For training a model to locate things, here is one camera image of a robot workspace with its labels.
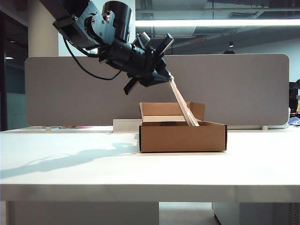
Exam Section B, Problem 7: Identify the grey fabric desk divider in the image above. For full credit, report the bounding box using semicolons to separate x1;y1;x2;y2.
24;53;292;128

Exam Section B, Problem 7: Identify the beige moulded pulp lid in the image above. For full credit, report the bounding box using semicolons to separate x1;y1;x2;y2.
169;78;201;128

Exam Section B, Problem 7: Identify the white cable tray box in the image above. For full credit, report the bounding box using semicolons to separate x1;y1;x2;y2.
112;119;143;132

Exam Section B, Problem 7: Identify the long white ceiling light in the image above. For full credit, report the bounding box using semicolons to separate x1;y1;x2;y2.
135;18;300;27

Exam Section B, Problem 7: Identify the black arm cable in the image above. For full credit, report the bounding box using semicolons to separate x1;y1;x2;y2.
62;35;123;81

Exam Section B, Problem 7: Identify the dark glass door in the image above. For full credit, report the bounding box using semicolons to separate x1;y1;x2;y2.
0;11;29;132

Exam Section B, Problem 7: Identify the brown cardboard paper box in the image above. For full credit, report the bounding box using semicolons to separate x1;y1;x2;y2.
138;101;228;154

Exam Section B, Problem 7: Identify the white table modesty panel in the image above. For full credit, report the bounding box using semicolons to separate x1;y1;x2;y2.
6;201;160;225

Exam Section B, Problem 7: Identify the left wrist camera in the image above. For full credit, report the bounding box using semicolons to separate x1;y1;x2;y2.
134;32;151;50

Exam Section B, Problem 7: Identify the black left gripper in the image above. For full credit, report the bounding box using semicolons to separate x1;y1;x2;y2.
123;33;174;95

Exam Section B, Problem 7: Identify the person in dark shirt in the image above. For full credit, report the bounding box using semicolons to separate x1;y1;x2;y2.
289;79;300;112

